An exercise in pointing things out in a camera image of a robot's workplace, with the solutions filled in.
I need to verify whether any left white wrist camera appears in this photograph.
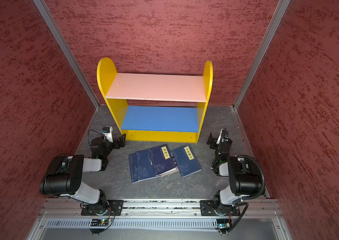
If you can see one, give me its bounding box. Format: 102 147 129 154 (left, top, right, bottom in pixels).
102 127 113 143

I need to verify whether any blue book yellow label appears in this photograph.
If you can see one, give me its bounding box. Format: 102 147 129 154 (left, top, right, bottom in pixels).
171 145 201 178
137 150 157 182

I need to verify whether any right controller board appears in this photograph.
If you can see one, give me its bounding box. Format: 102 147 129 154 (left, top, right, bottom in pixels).
216 219 231 234

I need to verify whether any controller board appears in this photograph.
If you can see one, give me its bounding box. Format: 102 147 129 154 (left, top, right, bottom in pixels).
216 219 231 234
89 219 109 228

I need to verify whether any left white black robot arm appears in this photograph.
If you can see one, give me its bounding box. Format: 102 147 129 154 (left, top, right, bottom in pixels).
39 134 126 216

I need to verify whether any blue book bottom left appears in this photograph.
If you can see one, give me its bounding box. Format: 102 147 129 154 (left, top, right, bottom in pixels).
128 152 139 184

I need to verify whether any right corner aluminium post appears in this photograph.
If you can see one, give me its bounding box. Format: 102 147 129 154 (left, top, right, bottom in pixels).
233 0 291 111

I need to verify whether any corner aluminium post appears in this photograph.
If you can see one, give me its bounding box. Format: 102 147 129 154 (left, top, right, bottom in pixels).
233 0 291 111
33 0 100 110

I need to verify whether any blue book Guiguzi label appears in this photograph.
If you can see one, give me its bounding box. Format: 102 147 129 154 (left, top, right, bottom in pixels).
148 144 177 177

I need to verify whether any yellow pink blue bookshelf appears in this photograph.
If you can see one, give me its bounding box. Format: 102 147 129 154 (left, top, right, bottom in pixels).
96 58 213 143

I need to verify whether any red pink picture book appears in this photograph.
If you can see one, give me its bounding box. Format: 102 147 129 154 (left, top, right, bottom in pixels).
159 167 179 177

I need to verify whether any left controller board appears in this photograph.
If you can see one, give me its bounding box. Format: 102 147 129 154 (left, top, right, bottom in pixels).
89 219 109 228

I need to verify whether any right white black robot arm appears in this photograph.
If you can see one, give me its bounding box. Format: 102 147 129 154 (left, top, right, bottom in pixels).
207 129 266 216

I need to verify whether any left corner aluminium post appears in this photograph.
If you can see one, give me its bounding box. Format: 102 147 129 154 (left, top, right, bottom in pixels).
33 0 100 110

